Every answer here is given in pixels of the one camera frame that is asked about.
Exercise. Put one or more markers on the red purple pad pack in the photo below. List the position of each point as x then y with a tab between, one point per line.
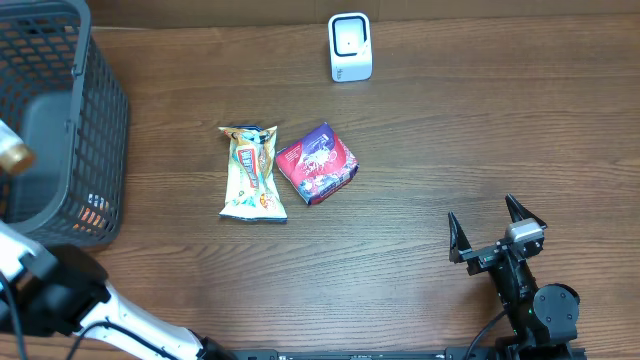
318	164

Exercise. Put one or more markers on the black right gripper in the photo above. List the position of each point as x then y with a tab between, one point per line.
480	257

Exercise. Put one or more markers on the dark grey plastic basket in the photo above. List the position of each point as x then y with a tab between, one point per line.
59	94

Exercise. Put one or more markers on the white barcode scanner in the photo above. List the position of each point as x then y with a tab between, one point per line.
350	47

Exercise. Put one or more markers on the yellow snack bag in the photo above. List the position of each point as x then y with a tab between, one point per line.
251	192

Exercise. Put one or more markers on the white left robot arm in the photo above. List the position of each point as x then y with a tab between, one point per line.
63	290

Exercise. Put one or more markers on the white tube gold cap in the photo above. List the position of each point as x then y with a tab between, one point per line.
16	156

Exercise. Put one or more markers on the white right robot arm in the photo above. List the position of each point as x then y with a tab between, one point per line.
536	322

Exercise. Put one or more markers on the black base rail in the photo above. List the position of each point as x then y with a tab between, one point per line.
450	353

